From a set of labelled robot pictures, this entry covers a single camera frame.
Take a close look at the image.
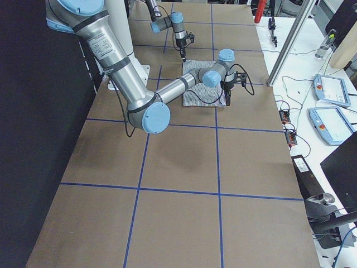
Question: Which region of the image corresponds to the black box with label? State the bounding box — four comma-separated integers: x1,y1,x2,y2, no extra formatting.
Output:
291,155,325,199

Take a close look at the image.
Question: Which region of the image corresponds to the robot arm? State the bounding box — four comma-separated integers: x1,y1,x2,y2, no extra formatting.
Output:
45,1,248,133
144,1,195,62

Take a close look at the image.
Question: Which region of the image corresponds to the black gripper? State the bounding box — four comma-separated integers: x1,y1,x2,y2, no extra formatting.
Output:
221,71,248,106
175,32,195,61

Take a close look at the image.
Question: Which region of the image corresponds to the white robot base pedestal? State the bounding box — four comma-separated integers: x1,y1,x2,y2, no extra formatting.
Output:
104,0,149,85

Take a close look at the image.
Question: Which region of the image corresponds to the right orange terminal hub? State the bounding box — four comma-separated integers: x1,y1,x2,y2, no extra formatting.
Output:
285,129,297,147

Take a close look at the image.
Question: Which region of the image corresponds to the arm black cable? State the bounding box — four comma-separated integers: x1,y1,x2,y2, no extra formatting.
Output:
186,63,255,106

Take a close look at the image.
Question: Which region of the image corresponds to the red cylinder object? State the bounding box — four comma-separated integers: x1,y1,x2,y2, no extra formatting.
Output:
254,0,267,23

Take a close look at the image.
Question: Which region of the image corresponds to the near teach pendant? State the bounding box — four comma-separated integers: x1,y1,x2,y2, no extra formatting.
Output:
308,106,355,146

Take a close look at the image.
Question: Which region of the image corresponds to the grey camera stand base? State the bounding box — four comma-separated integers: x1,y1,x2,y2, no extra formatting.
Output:
304,193,356,249

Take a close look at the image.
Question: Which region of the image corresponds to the black monitor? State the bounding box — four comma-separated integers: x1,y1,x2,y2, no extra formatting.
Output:
320,132,357,208

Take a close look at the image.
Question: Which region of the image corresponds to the aluminium frame post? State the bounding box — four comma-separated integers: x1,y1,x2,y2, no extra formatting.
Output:
267,0,316,87

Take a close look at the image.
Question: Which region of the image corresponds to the navy white striped polo shirt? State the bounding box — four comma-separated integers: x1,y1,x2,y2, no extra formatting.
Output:
182,60,226,107

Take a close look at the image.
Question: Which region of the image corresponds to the orange terminal hub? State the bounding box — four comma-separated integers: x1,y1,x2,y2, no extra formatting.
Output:
285,129,297,147
278,109,291,125

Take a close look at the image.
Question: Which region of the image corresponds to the black tripod stick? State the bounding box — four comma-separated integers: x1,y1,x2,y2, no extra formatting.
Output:
268,0,278,47

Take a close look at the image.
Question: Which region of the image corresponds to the left orange terminal hub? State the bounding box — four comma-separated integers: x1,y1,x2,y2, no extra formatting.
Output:
278,109,291,125

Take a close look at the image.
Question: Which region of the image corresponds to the far teach pendant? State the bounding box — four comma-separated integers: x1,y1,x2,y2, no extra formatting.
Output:
313,74,351,107

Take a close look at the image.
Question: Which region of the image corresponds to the teach pendant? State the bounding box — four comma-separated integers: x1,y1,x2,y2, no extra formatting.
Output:
308,106,355,146
313,74,351,107

